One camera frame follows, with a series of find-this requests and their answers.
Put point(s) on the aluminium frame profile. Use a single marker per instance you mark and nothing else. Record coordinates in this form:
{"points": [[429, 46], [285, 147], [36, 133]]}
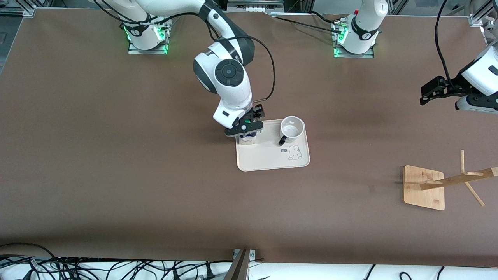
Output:
{"points": [[482, 21], [17, 11]]}

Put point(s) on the blue white milk carton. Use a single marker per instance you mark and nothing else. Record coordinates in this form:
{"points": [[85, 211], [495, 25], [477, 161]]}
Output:
{"points": [[248, 140]]}

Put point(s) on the grey power strip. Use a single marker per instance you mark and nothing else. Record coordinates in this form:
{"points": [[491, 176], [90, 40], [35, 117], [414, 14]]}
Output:
{"points": [[255, 5]]}

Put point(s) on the wooden cup hanging rack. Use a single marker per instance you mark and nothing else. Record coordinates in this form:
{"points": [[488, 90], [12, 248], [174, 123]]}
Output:
{"points": [[424, 188]]}

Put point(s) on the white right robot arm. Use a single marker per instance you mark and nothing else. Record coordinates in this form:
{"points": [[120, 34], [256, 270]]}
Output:
{"points": [[229, 77]]}

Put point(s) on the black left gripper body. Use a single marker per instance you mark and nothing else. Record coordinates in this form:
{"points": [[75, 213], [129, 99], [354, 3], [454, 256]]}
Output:
{"points": [[453, 85]]}

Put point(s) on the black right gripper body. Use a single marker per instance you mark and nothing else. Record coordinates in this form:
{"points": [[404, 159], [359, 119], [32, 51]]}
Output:
{"points": [[257, 114]]}

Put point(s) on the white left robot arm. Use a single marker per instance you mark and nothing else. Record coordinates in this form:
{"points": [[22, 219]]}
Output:
{"points": [[363, 27]]}

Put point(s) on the cream tray with rabbit print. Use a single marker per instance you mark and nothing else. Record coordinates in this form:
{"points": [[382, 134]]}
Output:
{"points": [[268, 153]]}

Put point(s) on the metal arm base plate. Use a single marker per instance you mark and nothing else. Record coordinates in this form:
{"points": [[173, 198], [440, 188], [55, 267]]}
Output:
{"points": [[354, 55], [148, 50]]}

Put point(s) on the aluminium camera mount profile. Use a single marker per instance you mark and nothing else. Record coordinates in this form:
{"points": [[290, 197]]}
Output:
{"points": [[239, 266]]}

